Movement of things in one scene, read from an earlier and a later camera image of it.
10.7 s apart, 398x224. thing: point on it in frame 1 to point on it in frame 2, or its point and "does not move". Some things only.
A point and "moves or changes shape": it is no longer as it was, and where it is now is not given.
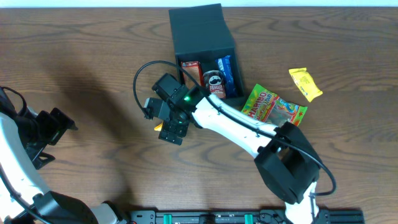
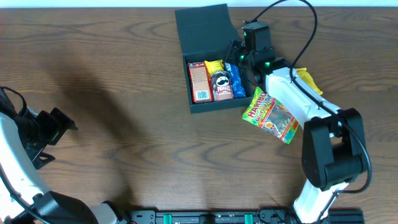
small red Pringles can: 214,82 moves or changes shape
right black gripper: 170,127 to 236,48
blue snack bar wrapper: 224,66 to 238,85
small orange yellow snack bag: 158,127 to 214,66
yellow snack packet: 305,83 does not move
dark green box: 201,34 moves or changes shape
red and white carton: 194,70 moves or changes shape
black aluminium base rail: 354,216 does not move
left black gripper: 58,119 does not move
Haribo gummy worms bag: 265,106 does not move
